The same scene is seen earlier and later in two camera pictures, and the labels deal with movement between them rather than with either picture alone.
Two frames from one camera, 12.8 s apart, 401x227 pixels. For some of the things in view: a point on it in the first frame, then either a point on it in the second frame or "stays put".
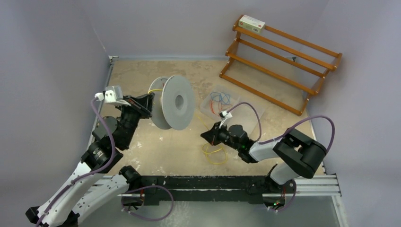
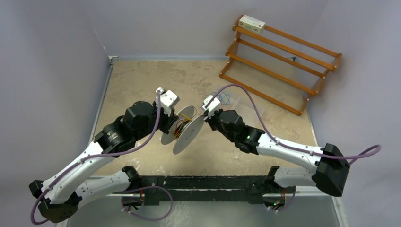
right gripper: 212,136 to 211,120
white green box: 251,23 stays put
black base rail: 253,189 stays put
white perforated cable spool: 174,102 to 185,131
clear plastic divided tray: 221,98 stays put
